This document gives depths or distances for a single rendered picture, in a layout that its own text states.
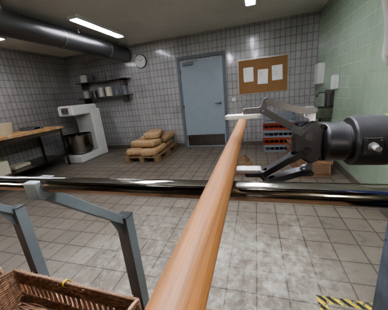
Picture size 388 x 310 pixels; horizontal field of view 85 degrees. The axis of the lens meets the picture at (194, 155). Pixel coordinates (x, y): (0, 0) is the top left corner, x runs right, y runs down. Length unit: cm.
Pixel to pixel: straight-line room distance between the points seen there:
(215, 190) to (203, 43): 519
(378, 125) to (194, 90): 495
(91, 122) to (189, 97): 253
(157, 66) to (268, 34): 255
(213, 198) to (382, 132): 34
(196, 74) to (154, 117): 152
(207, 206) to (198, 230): 3
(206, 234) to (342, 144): 34
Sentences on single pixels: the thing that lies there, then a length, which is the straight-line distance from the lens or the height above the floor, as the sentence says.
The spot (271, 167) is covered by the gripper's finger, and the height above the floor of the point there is 114.
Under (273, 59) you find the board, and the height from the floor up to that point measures 183.
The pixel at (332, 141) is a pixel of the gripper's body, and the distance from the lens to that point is 45.
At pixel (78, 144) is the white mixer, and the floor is 43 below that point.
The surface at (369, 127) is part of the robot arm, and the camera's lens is 46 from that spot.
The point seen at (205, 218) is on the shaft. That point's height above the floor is 121.
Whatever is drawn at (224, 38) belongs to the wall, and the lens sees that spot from 528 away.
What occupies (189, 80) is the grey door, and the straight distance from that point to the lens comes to 533.
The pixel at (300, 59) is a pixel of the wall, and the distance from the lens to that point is 523.
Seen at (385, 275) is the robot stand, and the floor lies 44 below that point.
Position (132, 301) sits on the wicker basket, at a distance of 80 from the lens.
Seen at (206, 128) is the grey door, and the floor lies 47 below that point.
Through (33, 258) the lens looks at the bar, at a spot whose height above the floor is 73.
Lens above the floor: 130
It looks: 16 degrees down
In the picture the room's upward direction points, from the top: 6 degrees counter-clockwise
